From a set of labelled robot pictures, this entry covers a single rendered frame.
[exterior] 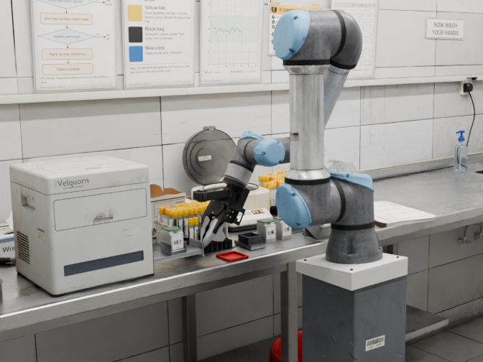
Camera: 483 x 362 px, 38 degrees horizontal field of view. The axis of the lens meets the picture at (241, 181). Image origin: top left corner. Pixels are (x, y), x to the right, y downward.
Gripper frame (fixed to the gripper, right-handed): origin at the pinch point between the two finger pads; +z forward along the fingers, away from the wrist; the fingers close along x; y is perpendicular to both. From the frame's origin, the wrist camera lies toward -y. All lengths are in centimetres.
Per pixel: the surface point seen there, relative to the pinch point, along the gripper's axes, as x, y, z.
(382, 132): 60, 114, -85
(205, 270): -8.6, -1.5, 7.0
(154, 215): 24.8, -3.3, -2.5
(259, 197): 22.4, 31.0, -23.5
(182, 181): 59, 23, -21
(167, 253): -0.7, -10.1, 6.9
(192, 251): -3.4, -4.5, 3.7
